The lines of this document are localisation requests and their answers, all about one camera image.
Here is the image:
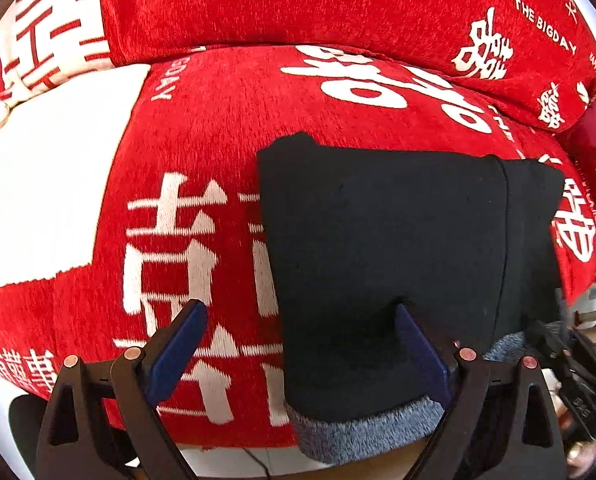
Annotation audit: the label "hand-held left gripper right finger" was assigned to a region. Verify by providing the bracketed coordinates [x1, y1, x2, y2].
[394, 302, 567, 480]

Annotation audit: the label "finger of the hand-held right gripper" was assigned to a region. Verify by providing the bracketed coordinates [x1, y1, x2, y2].
[525, 320, 566, 368]
[560, 329, 596, 368]

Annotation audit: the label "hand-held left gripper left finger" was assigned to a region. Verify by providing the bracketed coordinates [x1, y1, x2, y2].
[36, 299, 209, 480]

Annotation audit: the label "black lined patterned garment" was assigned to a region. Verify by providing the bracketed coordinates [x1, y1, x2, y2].
[285, 327, 563, 465]

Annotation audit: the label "black pants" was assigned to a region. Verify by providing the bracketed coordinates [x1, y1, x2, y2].
[256, 131, 566, 423]

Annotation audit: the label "red printed blanket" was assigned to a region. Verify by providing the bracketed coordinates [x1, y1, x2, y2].
[0, 44, 596, 453]

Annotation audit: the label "red pillow with large print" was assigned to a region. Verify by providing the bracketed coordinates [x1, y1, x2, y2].
[0, 0, 115, 111]

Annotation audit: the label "red printed quilt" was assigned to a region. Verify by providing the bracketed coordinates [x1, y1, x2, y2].
[102, 0, 596, 133]

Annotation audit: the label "black cable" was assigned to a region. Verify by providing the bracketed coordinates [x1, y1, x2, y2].
[239, 446, 275, 480]

